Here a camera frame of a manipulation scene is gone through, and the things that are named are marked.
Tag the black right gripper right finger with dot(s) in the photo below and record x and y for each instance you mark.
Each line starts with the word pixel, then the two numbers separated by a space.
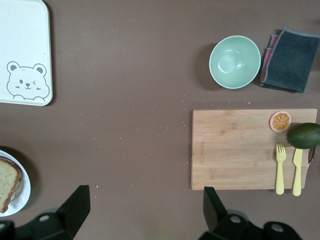
pixel 217 220

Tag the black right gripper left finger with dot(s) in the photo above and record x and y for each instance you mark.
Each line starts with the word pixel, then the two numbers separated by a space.
pixel 72 215

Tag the white round plate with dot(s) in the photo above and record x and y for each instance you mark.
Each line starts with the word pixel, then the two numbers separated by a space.
pixel 23 197

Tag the brown bread slice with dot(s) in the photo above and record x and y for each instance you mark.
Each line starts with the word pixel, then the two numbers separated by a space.
pixel 7 182

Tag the wooden cutting board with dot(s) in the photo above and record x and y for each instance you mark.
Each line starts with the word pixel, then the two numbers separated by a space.
pixel 237 150

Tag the yellow plastic fork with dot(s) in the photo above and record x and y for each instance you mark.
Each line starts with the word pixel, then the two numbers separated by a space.
pixel 280 172

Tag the yellow plastic knife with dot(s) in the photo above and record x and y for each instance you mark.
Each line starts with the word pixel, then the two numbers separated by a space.
pixel 297 175

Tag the thin dark metal piece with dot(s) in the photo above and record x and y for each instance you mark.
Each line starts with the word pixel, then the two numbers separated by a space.
pixel 310 160

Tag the orange fruit slice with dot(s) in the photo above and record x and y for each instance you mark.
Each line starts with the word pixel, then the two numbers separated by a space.
pixel 280 121

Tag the dark green avocado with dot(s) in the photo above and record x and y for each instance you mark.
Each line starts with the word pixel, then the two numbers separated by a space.
pixel 305 136

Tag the pale green bowl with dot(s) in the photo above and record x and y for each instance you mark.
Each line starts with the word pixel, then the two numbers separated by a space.
pixel 235 62

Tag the pink cloth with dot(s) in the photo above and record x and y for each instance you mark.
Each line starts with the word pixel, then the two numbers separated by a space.
pixel 267 56

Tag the dark grey cloth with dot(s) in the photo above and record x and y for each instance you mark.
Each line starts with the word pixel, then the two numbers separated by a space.
pixel 290 62

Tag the cream bear print tray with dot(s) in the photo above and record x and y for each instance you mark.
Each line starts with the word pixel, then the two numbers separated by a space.
pixel 25 37

